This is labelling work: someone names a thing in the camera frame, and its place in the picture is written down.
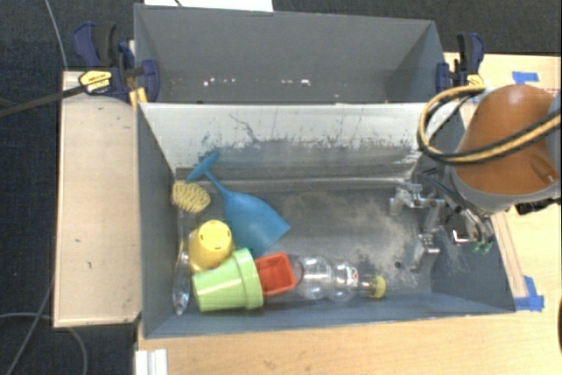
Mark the blue plastic wine glass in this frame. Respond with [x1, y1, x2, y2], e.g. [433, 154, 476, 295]
[185, 150, 292, 258]

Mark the grey metal bin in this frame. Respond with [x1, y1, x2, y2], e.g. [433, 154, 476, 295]
[133, 3, 517, 342]

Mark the yellow plastic cup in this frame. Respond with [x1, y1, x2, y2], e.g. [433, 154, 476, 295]
[188, 219, 236, 274]

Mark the yellow woven ball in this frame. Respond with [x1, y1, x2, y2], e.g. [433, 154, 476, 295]
[170, 180, 213, 214]

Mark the clear plastic bottle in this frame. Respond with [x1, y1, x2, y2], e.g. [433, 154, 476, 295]
[263, 254, 388, 306]

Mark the pale wood flat board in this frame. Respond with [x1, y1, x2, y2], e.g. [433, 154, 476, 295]
[52, 70, 144, 328]

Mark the green plastic cup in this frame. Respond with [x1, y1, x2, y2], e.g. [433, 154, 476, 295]
[191, 247, 265, 314]

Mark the clear glass flute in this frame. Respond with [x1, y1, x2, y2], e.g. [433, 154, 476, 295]
[171, 208, 193, 317]

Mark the black cylinder on white bracket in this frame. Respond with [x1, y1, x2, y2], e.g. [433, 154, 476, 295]
[515, 198, 561, 216]

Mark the red plastic cup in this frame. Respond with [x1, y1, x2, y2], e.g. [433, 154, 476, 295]
[254, 252, 297, 298]

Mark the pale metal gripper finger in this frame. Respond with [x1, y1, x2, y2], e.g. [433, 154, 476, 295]
[387, 182, 445, 217]
[411, 232, 442, 272]

